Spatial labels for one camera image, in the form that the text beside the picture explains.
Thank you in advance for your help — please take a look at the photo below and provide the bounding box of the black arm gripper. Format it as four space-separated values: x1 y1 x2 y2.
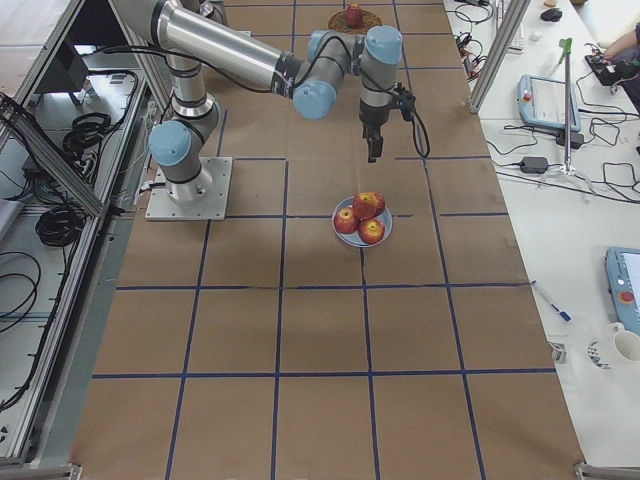
359 102 390 163

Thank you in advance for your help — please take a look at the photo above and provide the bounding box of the yellow-red apple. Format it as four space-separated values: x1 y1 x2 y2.
352 191 376 220

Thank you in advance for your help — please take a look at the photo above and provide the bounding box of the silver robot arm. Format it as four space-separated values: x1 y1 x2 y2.
113 1 403 162

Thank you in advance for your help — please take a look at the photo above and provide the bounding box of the red plate apple back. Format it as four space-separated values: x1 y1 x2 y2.
374 192 386 216

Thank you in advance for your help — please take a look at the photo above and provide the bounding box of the red plate apple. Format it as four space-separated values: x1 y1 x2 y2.
333 207 360 235
357 218 386 245
374 192 386 216

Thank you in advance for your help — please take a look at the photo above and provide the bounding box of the red plate apple left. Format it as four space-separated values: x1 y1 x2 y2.
333 207 360 235

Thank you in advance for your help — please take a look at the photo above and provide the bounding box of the red plate apple front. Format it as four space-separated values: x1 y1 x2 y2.
357 218 386 245

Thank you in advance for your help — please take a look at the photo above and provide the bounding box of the light blue plate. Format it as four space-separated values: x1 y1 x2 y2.
332 196 393 248

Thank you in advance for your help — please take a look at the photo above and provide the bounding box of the round wicker basket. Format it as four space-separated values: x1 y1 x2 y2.
327 10 383 34

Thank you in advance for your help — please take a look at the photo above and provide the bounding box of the dark red basket apple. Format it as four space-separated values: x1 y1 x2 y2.
343 3 364 28

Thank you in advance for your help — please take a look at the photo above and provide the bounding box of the black power adapter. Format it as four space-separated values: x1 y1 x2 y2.
519 156 549 175

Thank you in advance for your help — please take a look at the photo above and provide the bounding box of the blue teach pendant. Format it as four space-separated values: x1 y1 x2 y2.
516 75 566 130
605 247 639 334

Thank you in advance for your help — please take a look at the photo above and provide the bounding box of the white blue pen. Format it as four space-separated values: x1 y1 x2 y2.
531 280 572 323

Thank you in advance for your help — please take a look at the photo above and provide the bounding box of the white mug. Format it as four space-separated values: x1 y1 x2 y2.
587 322 639 369

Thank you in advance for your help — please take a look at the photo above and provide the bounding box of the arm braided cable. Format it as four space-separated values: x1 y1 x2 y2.
359 54 432 160

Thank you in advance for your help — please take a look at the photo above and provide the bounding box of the aluminium frame post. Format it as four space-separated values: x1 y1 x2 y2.
468 0 530 114

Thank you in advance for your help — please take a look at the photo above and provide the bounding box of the grabber stick green handle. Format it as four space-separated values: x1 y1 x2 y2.
540 37 596 195

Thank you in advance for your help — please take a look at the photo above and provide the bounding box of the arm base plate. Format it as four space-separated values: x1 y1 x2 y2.
145 157 233 221

